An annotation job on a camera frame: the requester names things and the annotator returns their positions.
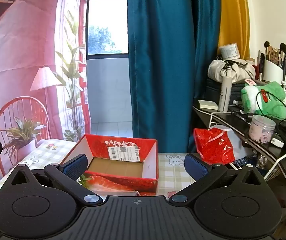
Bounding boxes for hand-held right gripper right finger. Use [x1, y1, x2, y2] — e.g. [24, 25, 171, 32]
[168, 154, 267, 207]

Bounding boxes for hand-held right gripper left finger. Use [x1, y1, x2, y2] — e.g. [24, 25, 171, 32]
[9, 154, 103, 207]

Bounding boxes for red strawberry print cardboard box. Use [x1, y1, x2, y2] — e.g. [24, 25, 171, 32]
[59, 134, 158, 197]

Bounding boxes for checkered rabbit print tablecloth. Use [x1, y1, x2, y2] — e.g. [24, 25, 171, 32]
[0, 139, 201, 208]

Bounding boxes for red plastic bag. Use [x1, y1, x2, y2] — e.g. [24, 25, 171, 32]
[193, 127, 235, 165]

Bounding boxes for black desk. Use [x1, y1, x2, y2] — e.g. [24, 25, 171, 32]
[192, 100, 286, 188]

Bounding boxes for small beige box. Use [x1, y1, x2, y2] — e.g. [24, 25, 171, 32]
[197, 99, 218, 110]

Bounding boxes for clear jar with pink items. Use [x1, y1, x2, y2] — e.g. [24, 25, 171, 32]
[248, 114, 276, 144]

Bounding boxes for white spray bottle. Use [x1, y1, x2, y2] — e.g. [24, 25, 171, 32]
[218, 76, 232, 112]

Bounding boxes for black zip case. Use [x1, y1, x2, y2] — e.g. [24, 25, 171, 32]
[204, 77, 248, 105]

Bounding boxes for printed pink room backdrop cloth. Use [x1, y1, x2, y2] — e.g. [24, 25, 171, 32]
[0, 0, 92, 198]

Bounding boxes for green plush toy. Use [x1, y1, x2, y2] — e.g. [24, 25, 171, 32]
[240, 81, 286, 120]

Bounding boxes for teal curtain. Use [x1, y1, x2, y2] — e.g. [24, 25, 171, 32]
[126, 0, 221, 153]

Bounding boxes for white brush holder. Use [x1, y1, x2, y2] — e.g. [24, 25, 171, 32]
[262, 59, 285, 83]

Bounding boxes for window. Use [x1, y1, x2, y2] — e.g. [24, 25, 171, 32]
[84, 0, 129, 55]

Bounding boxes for bunch of makeup brushes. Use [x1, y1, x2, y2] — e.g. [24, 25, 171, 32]
[258, 41, 286, 68]

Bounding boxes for yellow curtain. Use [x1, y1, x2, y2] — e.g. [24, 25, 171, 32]
[218, 0, 250, 60]

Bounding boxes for black cable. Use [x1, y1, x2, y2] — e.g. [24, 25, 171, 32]
[255, 90, 286, 122]

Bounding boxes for white drawstring pouch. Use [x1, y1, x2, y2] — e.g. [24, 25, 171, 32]
[207, 59, 256, 83]

